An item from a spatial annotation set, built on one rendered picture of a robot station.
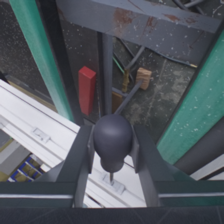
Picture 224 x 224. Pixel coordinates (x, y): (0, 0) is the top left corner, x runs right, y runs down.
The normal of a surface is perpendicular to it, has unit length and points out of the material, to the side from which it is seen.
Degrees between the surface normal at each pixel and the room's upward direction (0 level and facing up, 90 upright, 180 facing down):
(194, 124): 0
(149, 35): 0
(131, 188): 90
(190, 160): 0
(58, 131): 90
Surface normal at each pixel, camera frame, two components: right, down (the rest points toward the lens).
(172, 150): -0.53, 0.68
